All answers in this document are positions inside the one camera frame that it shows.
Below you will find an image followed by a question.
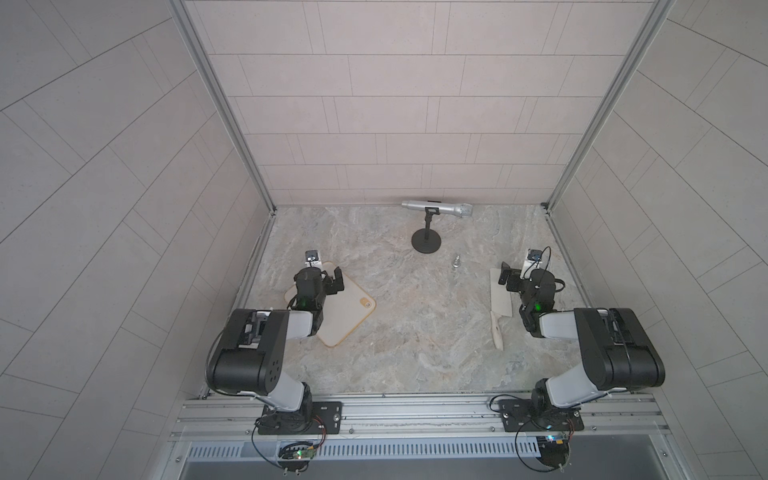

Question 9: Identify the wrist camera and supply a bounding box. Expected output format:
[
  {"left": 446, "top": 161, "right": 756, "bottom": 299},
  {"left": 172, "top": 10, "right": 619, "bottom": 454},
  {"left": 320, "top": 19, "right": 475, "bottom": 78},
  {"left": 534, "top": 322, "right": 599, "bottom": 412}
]
[
  {"left": 305, "top": 250, "right": 322, "bottom": 268},
  {"left": 520, "top": 249, "right": 544, "bottom": 279}
]

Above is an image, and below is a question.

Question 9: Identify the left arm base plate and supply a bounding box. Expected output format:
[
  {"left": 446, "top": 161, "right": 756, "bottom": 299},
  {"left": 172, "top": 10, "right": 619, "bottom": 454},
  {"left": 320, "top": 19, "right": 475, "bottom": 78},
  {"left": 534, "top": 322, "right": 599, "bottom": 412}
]
[{"left": 256, "top": 401, "right": 343, "bottom": 435}]

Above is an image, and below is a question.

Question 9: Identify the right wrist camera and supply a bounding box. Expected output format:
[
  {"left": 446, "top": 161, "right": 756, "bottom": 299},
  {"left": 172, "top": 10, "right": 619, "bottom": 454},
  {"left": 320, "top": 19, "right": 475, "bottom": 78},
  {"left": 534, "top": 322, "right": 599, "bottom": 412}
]
[{"left": 520, "top": 249, "right": 544, "bottom": 279}]

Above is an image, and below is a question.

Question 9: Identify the white cutting board tan rim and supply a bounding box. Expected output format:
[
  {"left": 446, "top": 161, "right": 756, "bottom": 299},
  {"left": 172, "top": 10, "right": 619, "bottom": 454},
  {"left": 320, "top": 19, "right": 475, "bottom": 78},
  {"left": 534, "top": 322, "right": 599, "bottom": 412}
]
[{"left": 285, "top": 262, "right": 376, "bottom": 348}]

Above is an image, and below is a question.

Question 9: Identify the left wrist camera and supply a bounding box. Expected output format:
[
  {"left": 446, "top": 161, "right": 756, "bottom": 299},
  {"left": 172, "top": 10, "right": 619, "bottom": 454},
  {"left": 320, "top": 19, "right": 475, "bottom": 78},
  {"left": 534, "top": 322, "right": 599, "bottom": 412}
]
[{"left": 305, "top": 250, "right": 322, "bottom": 268}]

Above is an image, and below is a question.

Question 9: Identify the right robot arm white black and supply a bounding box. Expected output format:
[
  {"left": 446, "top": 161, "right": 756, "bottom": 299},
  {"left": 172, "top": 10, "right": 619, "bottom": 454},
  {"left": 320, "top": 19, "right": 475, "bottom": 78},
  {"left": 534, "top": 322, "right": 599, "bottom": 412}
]
[{"left": 498, "top": 263, "right": 666, "bottom": 426}]

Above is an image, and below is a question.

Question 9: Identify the black microphone stand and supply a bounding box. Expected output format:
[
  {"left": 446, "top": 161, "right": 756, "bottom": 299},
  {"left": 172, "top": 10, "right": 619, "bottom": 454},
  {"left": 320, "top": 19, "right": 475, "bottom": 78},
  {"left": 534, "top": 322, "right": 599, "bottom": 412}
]
[{"left": 411, "top": 207, "right": 442, "bottom": 254}]

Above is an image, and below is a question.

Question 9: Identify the aluminium rail frame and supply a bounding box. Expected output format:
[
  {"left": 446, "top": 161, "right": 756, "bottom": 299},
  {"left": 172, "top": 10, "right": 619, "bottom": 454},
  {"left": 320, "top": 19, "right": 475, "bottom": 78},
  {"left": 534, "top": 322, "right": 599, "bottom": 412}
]
[{"left": 166, "top": 392, "right": 671, "bottom": 441}]

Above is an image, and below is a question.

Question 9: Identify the white speckled cleaver knife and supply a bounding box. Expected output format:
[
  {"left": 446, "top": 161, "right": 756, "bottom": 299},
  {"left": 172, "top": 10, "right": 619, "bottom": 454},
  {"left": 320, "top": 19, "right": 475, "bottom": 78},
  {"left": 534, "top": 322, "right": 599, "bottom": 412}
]
[{"left": 489, "top": 268, "right": 514, "bottom": 351}]

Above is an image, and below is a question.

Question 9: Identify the silver microphone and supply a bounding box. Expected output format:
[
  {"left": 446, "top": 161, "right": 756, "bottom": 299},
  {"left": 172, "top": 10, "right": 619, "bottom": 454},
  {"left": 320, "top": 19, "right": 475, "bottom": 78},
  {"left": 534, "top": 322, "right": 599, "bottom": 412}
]
[{"left": 401, "top": 200, "right": 473, "bottom": 218}]

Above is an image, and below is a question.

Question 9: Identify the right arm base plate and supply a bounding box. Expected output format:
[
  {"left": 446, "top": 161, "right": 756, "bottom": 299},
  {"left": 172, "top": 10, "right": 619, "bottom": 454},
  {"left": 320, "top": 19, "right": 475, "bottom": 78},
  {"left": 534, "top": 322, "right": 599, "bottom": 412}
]
[{"left": 493, "top": 398, "right": 584, "bottom": 433}]

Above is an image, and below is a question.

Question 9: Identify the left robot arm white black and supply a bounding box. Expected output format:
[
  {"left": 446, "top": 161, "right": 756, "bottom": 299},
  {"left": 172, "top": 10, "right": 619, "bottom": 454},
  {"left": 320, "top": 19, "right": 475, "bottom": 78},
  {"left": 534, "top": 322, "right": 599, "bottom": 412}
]
[{"left": 205, "top": 266, "right": 345, "bottom": 431}]

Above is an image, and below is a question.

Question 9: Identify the left green circuit board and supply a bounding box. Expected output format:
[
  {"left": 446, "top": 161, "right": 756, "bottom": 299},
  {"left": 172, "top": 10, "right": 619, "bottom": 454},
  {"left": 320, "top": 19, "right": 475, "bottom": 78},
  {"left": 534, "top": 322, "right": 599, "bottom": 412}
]
[{"left": 277, "top": 441, "right": 319, "bottom": 474}]

